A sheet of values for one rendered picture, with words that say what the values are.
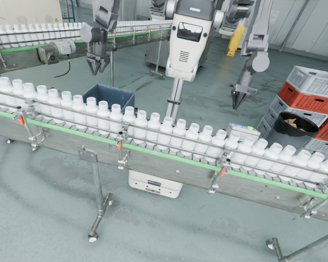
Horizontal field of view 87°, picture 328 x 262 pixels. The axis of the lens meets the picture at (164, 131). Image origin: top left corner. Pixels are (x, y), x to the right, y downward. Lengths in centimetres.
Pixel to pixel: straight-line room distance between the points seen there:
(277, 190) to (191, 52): 90
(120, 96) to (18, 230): 129
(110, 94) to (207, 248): 151
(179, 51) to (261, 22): 56
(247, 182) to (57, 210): 153
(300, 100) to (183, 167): 231
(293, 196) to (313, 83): 200
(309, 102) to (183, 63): 214
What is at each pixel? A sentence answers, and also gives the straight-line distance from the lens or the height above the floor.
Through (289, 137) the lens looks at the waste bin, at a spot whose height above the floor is 49.
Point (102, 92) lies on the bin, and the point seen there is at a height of 88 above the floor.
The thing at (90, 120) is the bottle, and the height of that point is 107.
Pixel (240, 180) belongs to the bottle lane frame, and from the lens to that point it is 92.
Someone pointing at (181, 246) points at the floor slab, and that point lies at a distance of 171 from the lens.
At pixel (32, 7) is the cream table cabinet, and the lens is 478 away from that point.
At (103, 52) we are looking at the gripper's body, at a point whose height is 132.
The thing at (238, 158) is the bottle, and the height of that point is 107.
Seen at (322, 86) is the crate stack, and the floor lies 101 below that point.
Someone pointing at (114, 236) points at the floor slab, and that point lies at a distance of 168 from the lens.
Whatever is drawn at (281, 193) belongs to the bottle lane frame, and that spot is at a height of 94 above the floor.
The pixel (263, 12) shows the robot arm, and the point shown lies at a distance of 81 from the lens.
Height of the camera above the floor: 158
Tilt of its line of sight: 38 degrees down
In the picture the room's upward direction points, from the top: 12 degrees clockwise
